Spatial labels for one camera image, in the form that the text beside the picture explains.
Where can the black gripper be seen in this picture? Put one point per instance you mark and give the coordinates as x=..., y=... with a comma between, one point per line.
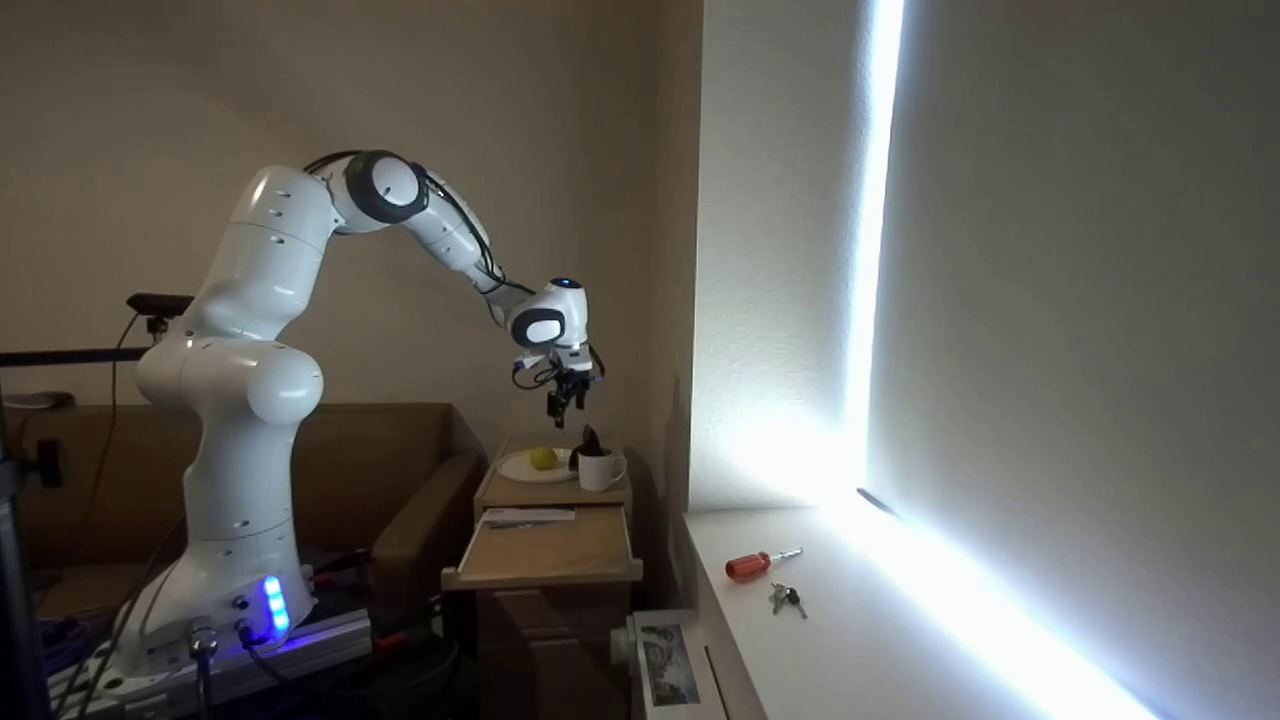
x=566, y=374

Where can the black and grey sock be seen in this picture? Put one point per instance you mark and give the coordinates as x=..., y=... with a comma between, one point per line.
x=589, y=443

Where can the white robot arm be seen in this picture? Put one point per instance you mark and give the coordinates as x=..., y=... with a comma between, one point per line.
x=244, y=385

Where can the white cup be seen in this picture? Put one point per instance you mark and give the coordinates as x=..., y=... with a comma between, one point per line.
x=603, y=474

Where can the light wooden drawer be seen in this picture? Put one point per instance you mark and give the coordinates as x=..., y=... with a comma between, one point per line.
x=547, y=554

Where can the yellow lemon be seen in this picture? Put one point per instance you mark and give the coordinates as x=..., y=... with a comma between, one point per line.
x=540, y=458

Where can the white round plate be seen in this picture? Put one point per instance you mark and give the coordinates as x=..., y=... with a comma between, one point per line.
x=518, y=464

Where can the light wooden nightstand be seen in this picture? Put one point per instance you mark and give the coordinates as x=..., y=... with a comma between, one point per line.
x=560, y=497

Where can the white pamphlet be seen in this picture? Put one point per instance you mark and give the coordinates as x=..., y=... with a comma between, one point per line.
x=531, y=518

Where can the brown leather armchair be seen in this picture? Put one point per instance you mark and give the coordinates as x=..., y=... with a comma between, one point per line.
x=384, y=483

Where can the metal keys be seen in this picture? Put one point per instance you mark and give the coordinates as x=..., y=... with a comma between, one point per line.
x=786, y=602

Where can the black robot table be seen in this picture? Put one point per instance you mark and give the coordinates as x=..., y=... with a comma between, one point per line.
x=347, y=683

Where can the grey roller blind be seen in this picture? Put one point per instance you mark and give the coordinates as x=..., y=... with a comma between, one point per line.
x=1092, y=332

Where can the black camera on stand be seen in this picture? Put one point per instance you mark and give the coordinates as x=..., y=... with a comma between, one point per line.
x=162, y=305

